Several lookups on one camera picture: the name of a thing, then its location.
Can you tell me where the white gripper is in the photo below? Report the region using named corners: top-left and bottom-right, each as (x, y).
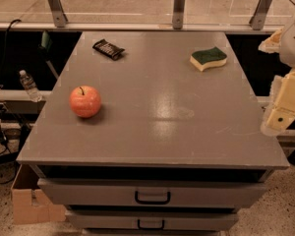
top-left (258, 14), bottom-right (295, 137)

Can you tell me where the green and yellow sponge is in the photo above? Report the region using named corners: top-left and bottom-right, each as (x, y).
top-left (190, 47), bottom-right (227, 72)

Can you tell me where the red apple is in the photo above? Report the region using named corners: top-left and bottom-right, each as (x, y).
top-left (69, 86), bottom-right (101, 118)

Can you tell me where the grey drawer cabinet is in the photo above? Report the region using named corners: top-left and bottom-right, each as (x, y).
top-left (19, 31), bottom-right (288, 236)

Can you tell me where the dark snack bar wrapper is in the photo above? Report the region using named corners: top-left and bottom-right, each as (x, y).
top-left (92, 39), bottom-right (125, 61)

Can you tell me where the lower grey drawer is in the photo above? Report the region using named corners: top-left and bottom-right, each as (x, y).
top-left (66, 210), bottom-right (238, 231)

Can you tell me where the grey drawer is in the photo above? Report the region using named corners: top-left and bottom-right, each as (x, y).
top-left (66, 210), bottom-right (238, 231)
top-left (38, 178), bottom-right (266, 208)

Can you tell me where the upper grey drawer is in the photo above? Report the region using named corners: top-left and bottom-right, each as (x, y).
top-left (38, 178), bottom-right (266, 208)

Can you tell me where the clear plastic water bottle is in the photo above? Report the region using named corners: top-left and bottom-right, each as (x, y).
top-left (19, 70), bottom-right (42, 102)

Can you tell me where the cardboard box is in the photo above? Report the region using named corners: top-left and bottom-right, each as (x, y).
top-left (11, 165), bottom-right (66, 225)

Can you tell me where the right metal bracket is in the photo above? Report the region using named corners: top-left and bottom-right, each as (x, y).
top-left (249, 0), bottom-right (272, 30)

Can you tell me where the metal bracket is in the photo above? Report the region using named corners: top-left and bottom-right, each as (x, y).
top-left (47, 0), bottom-right (68, 28)
top-left (249, 0), bottom-right (272, 30)
top-left (172, 0), bottom-right (186, 30)

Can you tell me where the middle metal bracket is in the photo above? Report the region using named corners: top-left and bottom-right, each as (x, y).
top-left (172, 0), bottom-right (186, 30)

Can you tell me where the green handled tool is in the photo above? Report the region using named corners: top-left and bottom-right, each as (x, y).
top-left (38, 30), bottom-right (59, 79)

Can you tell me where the left metal bracket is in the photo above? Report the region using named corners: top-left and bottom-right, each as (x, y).
top-left (47, 0), bottom-right (68, 28)

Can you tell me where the black cable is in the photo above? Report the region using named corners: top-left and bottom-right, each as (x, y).
top-left (0, 18), bottom-right (23, 185)

